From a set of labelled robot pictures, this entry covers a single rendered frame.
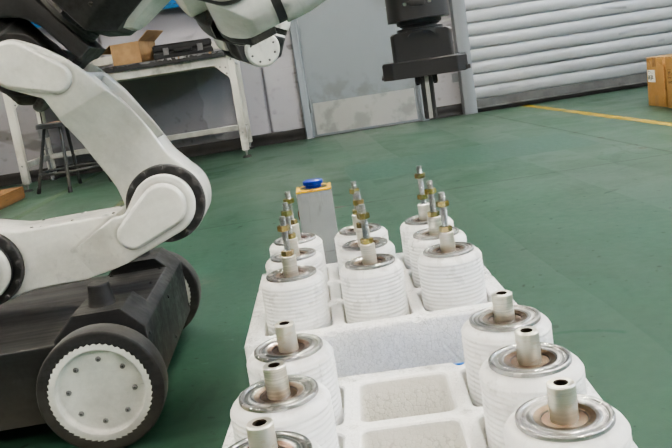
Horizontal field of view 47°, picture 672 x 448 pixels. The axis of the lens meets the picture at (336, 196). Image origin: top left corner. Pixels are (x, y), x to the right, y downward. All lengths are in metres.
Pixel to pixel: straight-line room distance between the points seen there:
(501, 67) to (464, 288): 5.33
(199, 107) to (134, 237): 4.88
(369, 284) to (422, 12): 0.39
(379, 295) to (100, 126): 0.61
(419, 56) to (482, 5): 5.29
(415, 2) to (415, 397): 0.52
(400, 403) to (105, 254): 0.71
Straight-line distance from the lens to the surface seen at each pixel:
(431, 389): 0.94
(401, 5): 1.10
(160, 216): 1.41
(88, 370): 1.31
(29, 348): 1.38
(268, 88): 6.24
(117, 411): 1.33
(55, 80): 1.43
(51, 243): 1.51
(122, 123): 1.44
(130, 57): 5.84
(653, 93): 5.23
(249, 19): 1.07
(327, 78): 6.24
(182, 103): 6.29
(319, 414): 0.73
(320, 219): 1.52
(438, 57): 1.11
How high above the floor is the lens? 0.55
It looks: 10 degrees down
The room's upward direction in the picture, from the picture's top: 9 degrees counter-clockwise
